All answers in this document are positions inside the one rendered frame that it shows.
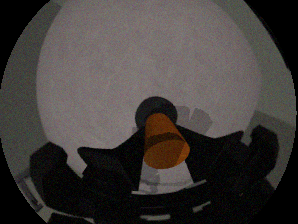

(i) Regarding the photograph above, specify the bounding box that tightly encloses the orange knob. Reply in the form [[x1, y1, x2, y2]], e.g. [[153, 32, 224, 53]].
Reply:
[[144, 113, 190, 169]]

